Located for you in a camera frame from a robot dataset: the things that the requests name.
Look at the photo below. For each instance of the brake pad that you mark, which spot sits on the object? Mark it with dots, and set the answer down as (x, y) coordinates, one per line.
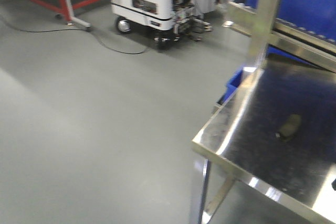
(289, 128)

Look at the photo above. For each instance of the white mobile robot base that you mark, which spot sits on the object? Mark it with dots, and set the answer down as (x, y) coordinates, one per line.
(168, 18)

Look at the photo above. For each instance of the large blue crate left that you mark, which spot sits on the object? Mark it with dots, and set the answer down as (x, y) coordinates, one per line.
(317, 16)

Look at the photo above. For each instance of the steel roller rack frame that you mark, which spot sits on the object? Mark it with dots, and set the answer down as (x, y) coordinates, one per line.
(315, 49)

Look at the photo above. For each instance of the left steel rack post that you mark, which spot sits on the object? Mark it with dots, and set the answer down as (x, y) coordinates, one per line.
(264, 21)

